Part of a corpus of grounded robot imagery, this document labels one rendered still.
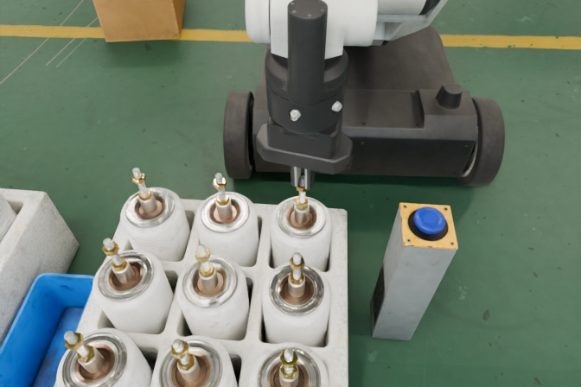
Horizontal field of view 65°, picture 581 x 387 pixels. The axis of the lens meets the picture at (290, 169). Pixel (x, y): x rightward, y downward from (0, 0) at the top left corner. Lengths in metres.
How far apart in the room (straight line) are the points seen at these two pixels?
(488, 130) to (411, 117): 0.16
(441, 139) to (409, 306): 0.36
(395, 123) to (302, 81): 0.55
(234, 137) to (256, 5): 0.54
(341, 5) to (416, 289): 0.45
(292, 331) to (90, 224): 0.59
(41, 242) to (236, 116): 0.43
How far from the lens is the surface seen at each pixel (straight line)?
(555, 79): 1.56
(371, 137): 0.94
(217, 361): 0.60
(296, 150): 0.55
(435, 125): 0.96
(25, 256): 0.91
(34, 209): 0.91
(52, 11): 1.88
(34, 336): 0.92
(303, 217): 0.68
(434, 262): 0.66
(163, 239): 0.73
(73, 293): 0.93
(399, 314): 0.80
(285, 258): 0.72
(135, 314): 0.68
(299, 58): 0.41
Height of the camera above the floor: 0.82
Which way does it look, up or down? 48 degrees down
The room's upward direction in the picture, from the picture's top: straight up
